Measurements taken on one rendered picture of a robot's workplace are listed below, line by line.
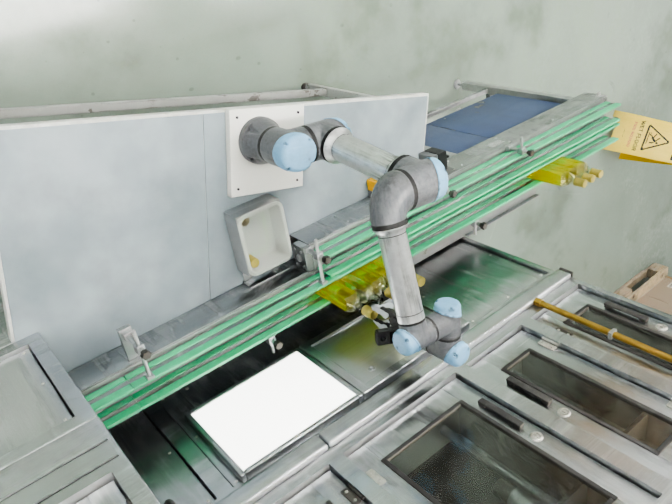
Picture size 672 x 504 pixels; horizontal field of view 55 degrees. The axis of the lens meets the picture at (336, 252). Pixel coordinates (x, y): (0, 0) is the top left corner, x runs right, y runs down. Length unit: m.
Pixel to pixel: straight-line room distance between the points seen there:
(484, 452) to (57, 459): 1.05
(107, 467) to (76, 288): 0.69
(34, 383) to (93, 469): 0.42
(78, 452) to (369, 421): 0.80
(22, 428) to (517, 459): 1.22
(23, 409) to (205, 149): 0.89
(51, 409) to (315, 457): 0.68
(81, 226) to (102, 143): 0.24
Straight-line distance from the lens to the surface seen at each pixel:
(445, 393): 2.00
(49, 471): 1.53
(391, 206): 1.62
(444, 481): 1.78
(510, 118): 3.20
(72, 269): 1.98
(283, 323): 2.15
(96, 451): 1.52
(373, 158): 1.81
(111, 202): 1.95
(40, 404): 1.74
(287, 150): 1.89
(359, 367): 2.06
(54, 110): 2.44
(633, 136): 5.25
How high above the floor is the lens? 2.53
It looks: 47 degrees down
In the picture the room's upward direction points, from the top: 116 degrees clockwise
